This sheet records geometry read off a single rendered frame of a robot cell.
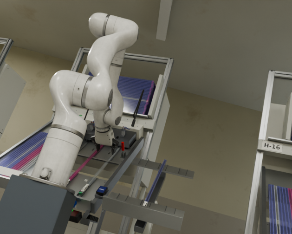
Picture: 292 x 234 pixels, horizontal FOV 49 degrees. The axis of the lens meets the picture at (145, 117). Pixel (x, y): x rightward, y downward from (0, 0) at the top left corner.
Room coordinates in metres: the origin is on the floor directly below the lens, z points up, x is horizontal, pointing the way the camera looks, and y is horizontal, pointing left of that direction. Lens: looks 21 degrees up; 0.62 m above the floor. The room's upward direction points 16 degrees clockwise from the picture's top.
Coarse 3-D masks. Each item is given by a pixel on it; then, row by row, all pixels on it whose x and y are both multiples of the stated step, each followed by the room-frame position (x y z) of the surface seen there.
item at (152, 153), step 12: (168, 108) 2.44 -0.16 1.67; (144, 132) 2.19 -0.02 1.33; (156, 132) 2.29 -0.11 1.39; (156, 144) 2.39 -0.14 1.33; (84, 168) 2.41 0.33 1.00; (96, 168) 2.28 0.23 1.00; (108, 168) 2.25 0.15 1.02; (132, 168) 2.20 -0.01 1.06; (144, 168) 2.24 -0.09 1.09; (120, 180) 2.48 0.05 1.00; (132, 180) 2.32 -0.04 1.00; (144, 180) 2.32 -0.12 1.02; (144, 192) 2.45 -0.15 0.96; (132, 228) 2.45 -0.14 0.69
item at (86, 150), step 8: (48, 128) 2.15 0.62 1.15; (88, 144) 1.98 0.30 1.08; (80, 152) 1.91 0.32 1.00; (88, 152) 1.91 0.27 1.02; (104, 152) 1.91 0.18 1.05; (120, 152) 1.91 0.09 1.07; (128, 152) 1.91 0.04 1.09; (104, 160) 1.86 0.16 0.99; (112, 160) 1.85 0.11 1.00; (120, 160) 1.84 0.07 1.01
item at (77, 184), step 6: (30, 168) 1.80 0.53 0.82; (30, 174) 1.76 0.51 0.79; (78, 174) 1.75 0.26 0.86; (72, 180) 1.72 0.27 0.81; (78, 180) 1.71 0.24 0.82; (84, 180) 1.71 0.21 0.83; (96, 180) 1.71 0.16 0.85; (102, 180) 1.71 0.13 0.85; (66, 186) 1.68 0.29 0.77; (72, 186) 1.68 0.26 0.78; (78, 186) 1.68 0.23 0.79; (90, 186) 1.68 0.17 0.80; (96, 186) 1.67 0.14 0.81; (78, 192) 1.63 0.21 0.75; (84, 192) 1.64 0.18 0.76; (90, 192) 1.64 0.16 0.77; (90, 198) 1.61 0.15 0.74
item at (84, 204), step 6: (0, 180) 1.73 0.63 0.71; (6, 180) 1.71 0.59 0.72; (0, 186) 1.76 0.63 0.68; (78, 198) 1.58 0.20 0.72; (84, 198) 1.57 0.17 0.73; (78, 204) 1.61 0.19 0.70; (84, 204) 1.59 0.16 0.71; (90, 204) 1.57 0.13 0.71; (84, 210) 1.62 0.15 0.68; (90, 210) 1.60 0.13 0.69
